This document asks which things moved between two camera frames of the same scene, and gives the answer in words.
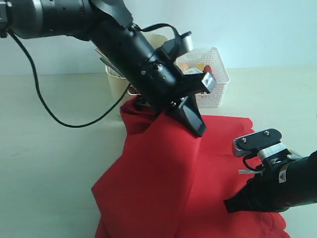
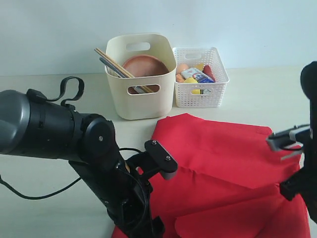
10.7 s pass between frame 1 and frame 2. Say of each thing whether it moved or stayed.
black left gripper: moved
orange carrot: stayed
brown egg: stayed
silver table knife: stayed
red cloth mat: moved
